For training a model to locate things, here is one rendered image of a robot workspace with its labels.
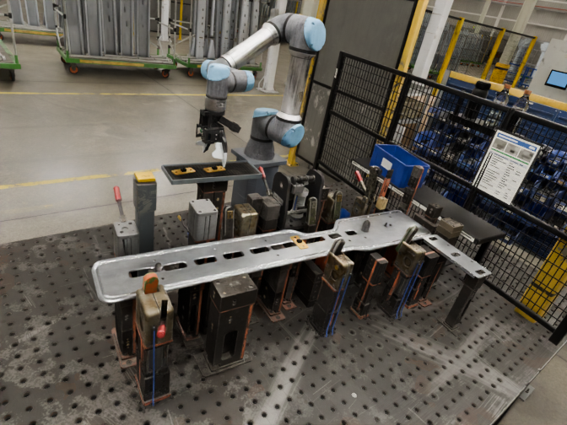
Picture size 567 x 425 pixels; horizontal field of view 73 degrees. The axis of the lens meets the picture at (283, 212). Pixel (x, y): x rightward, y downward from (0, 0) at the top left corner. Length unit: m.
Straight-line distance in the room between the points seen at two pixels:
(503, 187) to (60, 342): 1.91
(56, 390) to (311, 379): 0.78
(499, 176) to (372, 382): 1.13
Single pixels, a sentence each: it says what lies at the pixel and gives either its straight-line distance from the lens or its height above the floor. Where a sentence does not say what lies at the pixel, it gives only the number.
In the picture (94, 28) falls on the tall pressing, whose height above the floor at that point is 0.75.
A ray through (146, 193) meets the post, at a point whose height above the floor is 1.10.
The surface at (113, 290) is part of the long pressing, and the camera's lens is 1.21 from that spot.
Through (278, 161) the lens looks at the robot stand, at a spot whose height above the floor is 1.10.
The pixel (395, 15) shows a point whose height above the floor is 1.83.
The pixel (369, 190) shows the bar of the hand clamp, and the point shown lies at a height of 1.11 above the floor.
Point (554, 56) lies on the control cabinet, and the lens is 8.32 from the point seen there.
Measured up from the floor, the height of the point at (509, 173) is 1.29.
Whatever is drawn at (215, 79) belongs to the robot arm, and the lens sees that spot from 1.40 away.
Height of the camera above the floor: 1.80
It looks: 29 degrees down
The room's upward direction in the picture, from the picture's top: 12 degrees clockwise
